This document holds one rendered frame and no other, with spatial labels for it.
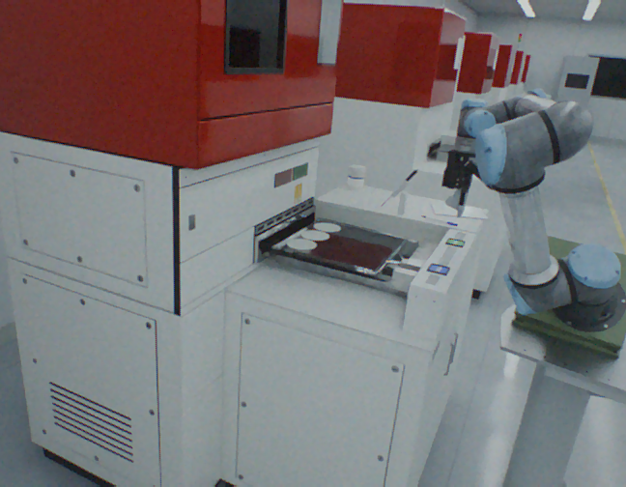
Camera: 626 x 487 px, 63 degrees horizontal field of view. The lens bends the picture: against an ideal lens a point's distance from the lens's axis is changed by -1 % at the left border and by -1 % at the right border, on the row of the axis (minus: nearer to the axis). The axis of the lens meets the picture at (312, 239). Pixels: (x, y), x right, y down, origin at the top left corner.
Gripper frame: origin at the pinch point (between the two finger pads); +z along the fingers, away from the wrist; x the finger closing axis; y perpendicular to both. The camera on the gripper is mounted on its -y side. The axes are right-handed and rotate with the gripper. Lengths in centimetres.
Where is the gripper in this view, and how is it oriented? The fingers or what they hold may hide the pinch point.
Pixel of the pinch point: (461, 214)
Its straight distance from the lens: 170.1
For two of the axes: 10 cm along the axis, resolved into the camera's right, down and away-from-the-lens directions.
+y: -9.1, -2.1, 3.6
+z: -0.8, 9.3, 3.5
